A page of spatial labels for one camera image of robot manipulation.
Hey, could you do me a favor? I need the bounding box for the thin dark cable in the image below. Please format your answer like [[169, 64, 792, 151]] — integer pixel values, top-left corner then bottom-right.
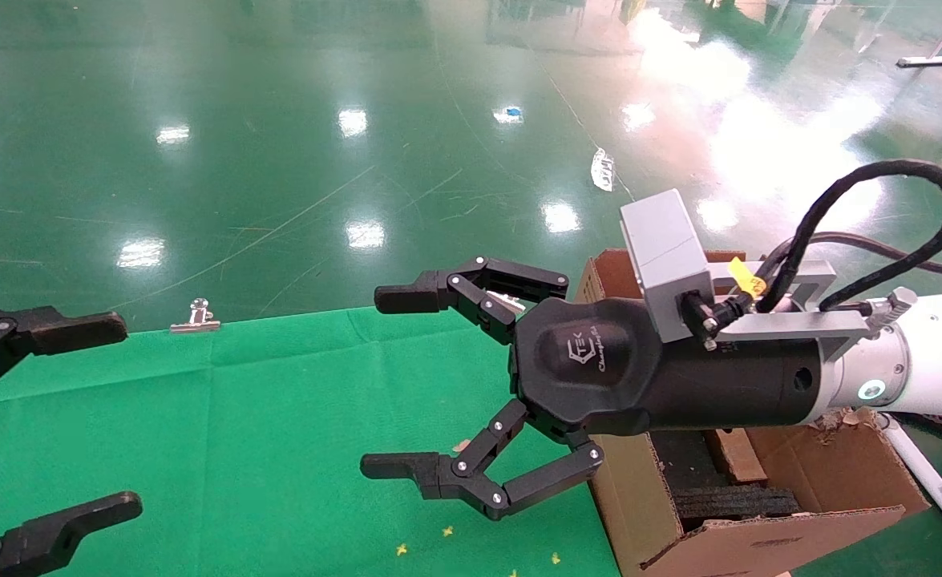
[[791, 232, 942, 285]]

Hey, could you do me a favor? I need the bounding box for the grey metal camera bracket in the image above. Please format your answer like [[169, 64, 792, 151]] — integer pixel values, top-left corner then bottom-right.
[[705, 260, 876, 365]]

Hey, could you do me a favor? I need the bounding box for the black foam insert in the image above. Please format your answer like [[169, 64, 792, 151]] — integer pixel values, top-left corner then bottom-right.
[[649, 433, 800, 520]]

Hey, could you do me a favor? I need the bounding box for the green table cloth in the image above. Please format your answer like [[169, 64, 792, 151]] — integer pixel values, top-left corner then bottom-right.
[[0, 306, 624, 577]]

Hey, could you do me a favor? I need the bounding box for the white plastic wrapper litter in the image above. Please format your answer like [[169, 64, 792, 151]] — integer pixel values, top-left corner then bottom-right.
[[591, 148, 616, 192]]

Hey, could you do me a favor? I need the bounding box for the thick black braided cable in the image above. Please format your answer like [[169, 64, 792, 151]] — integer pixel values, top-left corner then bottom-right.
[[755, 160, 942, 313]]

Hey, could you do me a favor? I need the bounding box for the small cardboard box with hole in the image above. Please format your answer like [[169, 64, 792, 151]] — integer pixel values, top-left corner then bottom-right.
[[711, 429, 768, 486]]

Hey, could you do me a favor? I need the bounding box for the large open cardboard carton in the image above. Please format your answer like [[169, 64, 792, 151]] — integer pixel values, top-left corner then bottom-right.
[[575, 248, 932, 577]]

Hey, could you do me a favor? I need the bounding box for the silver cable connector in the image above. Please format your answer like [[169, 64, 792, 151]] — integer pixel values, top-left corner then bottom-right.
[[867, 288, 919, 329]]

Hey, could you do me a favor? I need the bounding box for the white pipe frame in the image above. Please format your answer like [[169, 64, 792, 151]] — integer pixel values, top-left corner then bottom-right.
[[875, 413, 942, 562]]

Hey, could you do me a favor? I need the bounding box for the yellow cable tag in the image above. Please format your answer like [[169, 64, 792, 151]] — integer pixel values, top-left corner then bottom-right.
[[728, 256, 768, 297]]

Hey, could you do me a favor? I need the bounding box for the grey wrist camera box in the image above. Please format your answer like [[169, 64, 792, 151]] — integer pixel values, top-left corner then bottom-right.
[[620, 189, 716, 344]]

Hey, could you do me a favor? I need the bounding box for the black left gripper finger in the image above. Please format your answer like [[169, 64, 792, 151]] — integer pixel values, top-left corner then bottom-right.
[[0, 492, 144, 577], [0, 303, 129, 410]]

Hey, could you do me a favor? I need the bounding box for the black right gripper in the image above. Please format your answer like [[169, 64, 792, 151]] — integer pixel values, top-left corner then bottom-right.
[[360, 256, 839, 522]]

